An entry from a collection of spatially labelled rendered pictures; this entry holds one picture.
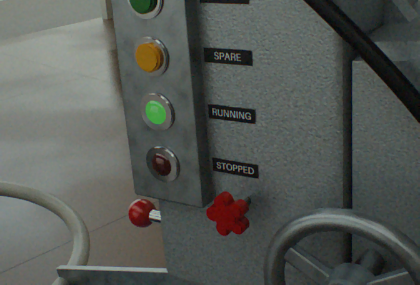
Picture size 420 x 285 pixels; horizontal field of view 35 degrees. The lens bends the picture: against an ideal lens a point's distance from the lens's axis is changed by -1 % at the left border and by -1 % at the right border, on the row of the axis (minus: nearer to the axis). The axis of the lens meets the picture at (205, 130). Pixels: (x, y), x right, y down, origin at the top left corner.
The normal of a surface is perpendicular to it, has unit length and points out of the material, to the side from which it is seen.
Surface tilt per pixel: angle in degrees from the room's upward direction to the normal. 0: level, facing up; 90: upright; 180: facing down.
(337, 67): 90
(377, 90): 90
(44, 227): 0
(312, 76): 90
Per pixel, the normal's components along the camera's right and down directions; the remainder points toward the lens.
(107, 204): -0.07, -0.93
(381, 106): -0.52, 0.33
